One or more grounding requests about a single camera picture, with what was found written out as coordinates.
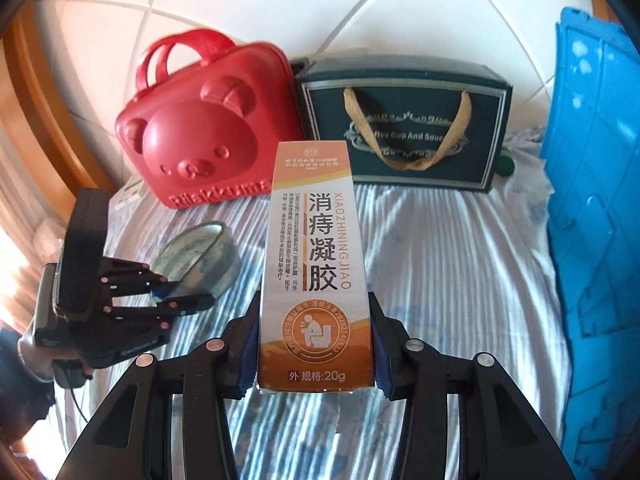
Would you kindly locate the person's left hand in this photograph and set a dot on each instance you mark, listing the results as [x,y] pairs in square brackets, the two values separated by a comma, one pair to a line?
[35,360]

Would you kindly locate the green bottle cap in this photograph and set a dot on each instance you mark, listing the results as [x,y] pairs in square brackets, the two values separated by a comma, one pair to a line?
[506,162]

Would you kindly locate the red bear carry case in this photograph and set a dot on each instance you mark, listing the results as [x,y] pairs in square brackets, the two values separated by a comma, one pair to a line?
[200,135]

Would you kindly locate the clear tape roll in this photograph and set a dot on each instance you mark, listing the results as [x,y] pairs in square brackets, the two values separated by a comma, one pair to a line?
[210,265]

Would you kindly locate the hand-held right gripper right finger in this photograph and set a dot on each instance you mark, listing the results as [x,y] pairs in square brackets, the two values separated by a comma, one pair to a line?
[382,360]

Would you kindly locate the blue plastic crate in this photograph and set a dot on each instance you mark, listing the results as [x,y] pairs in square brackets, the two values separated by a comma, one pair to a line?
[590,210]

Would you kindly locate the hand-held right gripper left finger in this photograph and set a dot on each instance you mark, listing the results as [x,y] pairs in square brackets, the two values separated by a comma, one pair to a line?
[246,360]

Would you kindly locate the pink striped cloth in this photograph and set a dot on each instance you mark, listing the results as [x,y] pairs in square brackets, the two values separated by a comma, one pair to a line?
[15,220]

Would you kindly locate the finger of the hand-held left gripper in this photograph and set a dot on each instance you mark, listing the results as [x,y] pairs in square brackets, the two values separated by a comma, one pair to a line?
[135,277]
[190,304]

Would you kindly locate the dark green gift bag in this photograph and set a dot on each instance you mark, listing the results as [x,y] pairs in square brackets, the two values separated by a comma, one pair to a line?
[480,125]

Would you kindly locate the orange medicine box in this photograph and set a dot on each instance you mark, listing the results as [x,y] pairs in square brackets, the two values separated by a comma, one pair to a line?
[315,260]

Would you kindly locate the cloth-covered round desktop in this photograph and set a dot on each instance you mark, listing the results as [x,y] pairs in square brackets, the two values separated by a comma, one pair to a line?
[450,285]

